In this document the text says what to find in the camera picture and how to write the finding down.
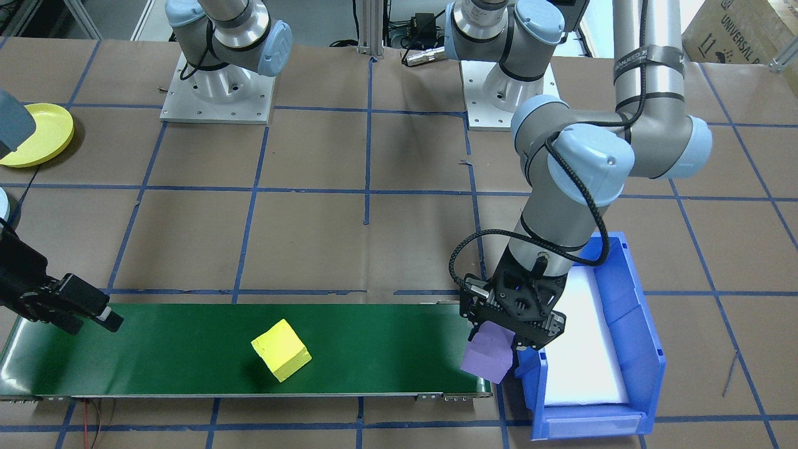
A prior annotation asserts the purple foam cube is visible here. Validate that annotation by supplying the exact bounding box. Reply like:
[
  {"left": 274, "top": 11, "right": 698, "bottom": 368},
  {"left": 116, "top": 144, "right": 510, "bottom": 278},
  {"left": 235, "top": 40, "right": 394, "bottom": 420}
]
[{"left": 460, "top": 321, "right": 518, "bottom": 385}]

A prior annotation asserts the thin red wire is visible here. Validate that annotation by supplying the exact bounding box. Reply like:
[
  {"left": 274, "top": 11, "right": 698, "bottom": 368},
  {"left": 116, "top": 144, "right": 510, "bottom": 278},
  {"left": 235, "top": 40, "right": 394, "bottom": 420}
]
[{"left": 83, "top": 399, "right": 103, "bottom": 449}]

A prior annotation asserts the yellow foam cube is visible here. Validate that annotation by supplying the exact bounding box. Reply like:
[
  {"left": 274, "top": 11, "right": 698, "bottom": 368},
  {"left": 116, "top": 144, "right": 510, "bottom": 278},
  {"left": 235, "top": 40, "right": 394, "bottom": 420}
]
[{"left": 251, "top": 319, "right": 312, "bottom": 383}]

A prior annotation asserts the black braided cable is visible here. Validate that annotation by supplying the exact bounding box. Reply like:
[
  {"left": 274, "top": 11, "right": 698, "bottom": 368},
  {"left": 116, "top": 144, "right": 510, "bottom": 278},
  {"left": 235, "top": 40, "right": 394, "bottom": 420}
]
[{"left": 450, "top": 0, "right": 646, "bottom": 294}]

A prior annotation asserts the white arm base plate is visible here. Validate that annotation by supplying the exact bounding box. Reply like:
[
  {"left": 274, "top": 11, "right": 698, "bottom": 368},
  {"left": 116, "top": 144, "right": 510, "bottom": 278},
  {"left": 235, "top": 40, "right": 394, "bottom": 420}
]
[
  {"left": 462, "top": 60, "right": 569, "bottom": 133},
  {"left": 160, "top": 51, "right": 275, "bottom": 125}
]

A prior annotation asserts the black printed velcro strap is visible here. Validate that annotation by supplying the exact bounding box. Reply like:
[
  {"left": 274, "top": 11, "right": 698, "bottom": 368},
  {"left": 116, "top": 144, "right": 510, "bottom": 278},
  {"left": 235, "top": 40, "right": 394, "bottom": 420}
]
[{"left": 613, "top": 45, "right": 686, "bottom": 85}]

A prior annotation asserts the white foam pad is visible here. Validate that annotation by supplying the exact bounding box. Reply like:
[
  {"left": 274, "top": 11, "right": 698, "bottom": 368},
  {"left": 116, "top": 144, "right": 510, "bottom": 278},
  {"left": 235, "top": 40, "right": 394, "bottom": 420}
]
[{"left": 542, "top": 268, "right": 630, "bottom": 406}]

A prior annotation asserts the blue plastic storage bin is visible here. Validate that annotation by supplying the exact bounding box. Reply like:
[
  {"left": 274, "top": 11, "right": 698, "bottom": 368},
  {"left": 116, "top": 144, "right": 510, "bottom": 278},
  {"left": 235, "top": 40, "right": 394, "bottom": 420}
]
[{"left": 512, "top": 231, "right": 667, "bottom": 442}]

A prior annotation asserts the aluminium profile post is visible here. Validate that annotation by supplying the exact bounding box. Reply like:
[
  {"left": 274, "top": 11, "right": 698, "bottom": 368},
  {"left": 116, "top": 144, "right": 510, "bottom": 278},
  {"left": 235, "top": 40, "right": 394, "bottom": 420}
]
[{"left": 357, "top": 0, "right": 387, "bottom": 59}]

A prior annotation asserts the yellow plate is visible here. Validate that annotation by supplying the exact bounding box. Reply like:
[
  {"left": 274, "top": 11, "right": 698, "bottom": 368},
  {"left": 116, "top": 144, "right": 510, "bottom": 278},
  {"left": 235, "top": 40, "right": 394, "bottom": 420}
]
[{"left": 0, "top": 103, "right": 75, "bottom": 169}]

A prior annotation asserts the silver cylindrical connector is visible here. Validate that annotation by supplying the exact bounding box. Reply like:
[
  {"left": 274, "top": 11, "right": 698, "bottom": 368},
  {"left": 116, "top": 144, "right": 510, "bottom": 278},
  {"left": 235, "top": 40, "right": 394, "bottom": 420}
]
[{"left": 402, "top": 47, "right": 447, "bottom": 67}]

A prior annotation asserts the brown cardboard box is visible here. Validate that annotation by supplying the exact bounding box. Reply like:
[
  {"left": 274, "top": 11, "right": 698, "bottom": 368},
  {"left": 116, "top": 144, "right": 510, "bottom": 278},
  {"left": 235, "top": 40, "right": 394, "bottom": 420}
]
[{"left": 683, "top": 0, "right": 798, "bottom": 66}]

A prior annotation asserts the green conveyor belt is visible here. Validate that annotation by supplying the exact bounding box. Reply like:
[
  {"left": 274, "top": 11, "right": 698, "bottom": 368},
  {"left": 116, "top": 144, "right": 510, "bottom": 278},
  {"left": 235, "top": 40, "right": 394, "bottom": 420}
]
[{"left": 0, "top": 288, "right": 493, "bottom": 403}]

